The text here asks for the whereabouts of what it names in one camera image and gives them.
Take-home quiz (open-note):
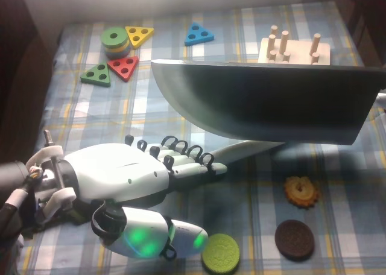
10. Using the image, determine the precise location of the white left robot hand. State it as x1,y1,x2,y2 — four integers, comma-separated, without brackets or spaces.
62,134,229,261

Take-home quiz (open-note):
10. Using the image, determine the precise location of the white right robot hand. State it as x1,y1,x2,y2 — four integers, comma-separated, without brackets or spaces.
375,87,386,115

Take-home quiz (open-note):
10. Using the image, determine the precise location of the long leek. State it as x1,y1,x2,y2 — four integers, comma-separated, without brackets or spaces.
68,140,285,226

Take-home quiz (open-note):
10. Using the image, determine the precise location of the large steel cleaver blade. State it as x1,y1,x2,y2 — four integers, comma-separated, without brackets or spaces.
150,58,386,147

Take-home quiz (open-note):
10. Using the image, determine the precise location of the wooden peg board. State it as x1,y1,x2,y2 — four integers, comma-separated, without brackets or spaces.
258,25,332,66

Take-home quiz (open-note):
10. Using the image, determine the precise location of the blue plaid tablecloth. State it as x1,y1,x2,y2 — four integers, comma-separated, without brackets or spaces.
17,2,386,275

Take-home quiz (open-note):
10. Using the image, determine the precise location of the green triangle block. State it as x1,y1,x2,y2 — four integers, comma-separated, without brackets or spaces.
80,62,112,88

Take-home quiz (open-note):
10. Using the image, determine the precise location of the red triangle block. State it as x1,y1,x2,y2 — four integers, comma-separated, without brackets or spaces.
107,55,140,83

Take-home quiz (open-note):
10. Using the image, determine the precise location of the swirled butter cookie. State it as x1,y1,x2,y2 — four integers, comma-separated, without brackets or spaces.
283,175,320,210

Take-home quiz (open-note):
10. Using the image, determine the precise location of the green sandwich cookie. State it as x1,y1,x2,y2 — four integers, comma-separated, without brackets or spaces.
201,233,241,274

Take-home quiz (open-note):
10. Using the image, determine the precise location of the yellow triangle block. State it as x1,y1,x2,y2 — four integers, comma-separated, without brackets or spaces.
125,25,155,50

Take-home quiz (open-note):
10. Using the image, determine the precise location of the blue triangle block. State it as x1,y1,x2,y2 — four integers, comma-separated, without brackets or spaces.
184,22,216,47

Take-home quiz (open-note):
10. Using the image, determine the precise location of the brown sandwich cookie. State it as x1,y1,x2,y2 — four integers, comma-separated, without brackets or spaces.
274,219,315,261

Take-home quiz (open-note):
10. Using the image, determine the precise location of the yellow wooden ring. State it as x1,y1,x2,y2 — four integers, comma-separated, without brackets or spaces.
104,43,131,55

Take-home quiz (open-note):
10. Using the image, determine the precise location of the green wooden ring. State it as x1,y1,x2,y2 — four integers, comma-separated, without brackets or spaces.
100,26,129,51

